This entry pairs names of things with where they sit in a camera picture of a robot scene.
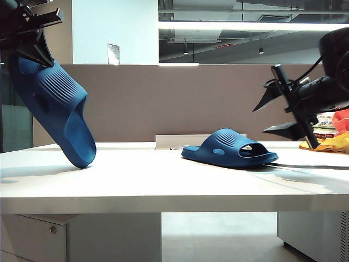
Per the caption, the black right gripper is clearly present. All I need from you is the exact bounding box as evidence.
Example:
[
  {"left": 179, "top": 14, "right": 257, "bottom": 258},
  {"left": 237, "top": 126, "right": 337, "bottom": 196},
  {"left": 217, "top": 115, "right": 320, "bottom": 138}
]
[{"left": 252, "top": 64, "right": 339, "bottom": 150}]

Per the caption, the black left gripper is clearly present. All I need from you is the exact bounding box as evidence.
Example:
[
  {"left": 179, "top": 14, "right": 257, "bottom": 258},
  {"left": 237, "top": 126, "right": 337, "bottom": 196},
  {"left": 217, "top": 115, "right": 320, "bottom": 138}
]
[{"left": 0, "top": 0, "right": 65, "bottom": 68}]

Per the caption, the blue rubber slipper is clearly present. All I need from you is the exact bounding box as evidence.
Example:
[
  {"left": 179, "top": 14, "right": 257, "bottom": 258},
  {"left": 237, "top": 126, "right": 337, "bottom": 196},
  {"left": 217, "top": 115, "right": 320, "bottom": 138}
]
[
  {"left": 180, "top": 128, "right": 279, "bottom": 169},
  {"left": 8, "top": 56, "right": 97, "bottom": 169}
]

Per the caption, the printed plastic snack bag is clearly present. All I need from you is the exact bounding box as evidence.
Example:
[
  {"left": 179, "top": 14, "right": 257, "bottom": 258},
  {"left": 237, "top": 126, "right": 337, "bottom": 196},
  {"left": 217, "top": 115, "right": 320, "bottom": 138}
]
[{"left": 313, "top": 109, "right": 339, "bottom": 140}]

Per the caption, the yellow cloth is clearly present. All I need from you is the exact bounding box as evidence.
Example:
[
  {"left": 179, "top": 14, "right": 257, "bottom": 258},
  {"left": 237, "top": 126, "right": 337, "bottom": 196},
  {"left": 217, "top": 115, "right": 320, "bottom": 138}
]
[{"left": 299, "top": 133, "right": 349, "bottom": 153}]

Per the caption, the orange red cloth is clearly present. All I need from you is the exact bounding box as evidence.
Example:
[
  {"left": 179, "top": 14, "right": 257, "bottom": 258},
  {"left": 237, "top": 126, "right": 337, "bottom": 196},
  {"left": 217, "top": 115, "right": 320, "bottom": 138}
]
[{"left": 331, "top": 110, "right": 349, "bottom": 133}]

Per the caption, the dark glass door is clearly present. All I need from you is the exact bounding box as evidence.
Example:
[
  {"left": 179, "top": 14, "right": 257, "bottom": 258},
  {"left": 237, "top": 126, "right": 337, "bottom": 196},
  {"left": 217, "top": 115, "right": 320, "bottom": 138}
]
[{"left": 0, "top": 51, "right": 33, "bottom": 153}]

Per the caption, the long linear ceiling light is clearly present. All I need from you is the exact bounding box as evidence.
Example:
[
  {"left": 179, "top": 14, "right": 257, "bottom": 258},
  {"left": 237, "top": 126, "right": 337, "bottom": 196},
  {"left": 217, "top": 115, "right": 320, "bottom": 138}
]
[{"left": 158, "top": 21, "right": 349, "bottom": 31}]

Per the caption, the brown desk partition panel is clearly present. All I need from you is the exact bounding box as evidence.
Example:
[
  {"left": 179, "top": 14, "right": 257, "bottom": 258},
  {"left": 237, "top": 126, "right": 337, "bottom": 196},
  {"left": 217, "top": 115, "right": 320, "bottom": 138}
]
[{"left": 54, "top": 64, "right": 335, "bottom": 143}]

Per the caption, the short white light strip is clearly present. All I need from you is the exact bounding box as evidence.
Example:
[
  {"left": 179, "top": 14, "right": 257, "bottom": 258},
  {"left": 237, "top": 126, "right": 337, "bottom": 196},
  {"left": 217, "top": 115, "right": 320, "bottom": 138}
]
[{"left": 158, "top": 62, "right": 200, "bottom": 67}]

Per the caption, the white drawer cabinet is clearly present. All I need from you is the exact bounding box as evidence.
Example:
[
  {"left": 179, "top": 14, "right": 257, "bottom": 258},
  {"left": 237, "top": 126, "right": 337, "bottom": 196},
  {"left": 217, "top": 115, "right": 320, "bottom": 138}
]
[{"left": 0, "top": 213, "right": 162, "bottom": 262}]

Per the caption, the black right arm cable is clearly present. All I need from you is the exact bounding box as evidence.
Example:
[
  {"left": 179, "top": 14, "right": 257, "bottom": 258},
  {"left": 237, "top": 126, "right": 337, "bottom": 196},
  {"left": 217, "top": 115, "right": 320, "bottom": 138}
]
[{"left": 297, "top": 53, "right": 326, "bottom": 82}]

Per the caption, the silver wall plate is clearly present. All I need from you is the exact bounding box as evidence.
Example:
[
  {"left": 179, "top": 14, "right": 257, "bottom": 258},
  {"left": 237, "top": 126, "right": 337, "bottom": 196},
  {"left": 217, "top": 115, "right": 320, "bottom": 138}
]
[{"left": 107, "top": 43, "right": 121, "bottom": 66}]

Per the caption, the white pedestal cabinet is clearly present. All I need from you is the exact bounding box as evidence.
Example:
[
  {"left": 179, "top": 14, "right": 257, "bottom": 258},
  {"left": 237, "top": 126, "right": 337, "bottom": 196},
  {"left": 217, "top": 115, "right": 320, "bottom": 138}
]
[{"left": 277, "top": 211, "right": 349, "bottom": 262}]

